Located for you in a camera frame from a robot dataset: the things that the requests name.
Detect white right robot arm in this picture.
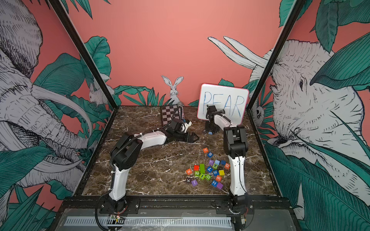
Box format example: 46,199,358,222
205,105,248,196

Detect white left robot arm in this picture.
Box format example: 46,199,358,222
109,118,199,201

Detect whiteboard with PEAR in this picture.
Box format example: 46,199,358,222
197,84,250,125

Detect dark red chessboard box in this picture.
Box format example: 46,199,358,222
161,105,180,126

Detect glittery pink tube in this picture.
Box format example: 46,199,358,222
177,102,185,121

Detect tall green block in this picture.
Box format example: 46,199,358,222
199,164,205,174

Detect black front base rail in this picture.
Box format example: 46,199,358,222
58,195,292,215

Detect black right frame post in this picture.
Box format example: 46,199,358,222
247,0,306,113

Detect black frame post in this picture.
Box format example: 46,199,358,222
247,0,306,113
48,0,118,110

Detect black left frame post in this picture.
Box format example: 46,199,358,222
48,0,118,110

